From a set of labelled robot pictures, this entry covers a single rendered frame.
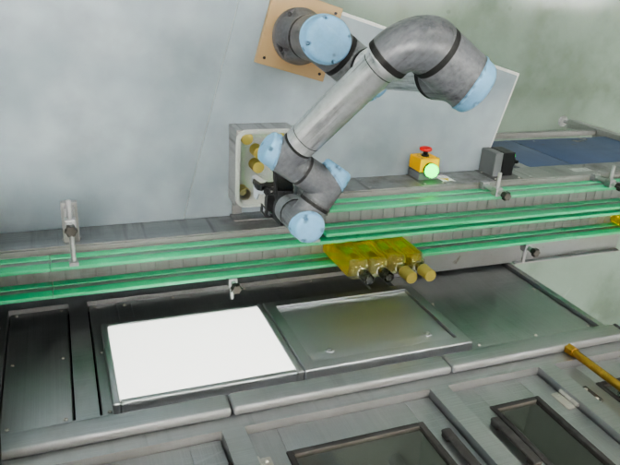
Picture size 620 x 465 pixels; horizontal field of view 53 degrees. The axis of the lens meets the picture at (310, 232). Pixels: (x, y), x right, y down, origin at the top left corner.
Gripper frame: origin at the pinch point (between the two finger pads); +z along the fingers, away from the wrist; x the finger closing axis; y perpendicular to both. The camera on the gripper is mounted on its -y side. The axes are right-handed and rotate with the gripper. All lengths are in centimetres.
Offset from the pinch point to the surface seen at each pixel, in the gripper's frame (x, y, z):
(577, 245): 121, 29, 0
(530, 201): 94, 11, 0
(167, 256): -27.6, 18.6, -8.0
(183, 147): -20.0, -4.6, 13.0
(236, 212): -4.0, 15.2, 12.2
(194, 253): -20.7, 18.4, -7.9
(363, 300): 27.3, 33.7, -15.2
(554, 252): 111, 31, 0
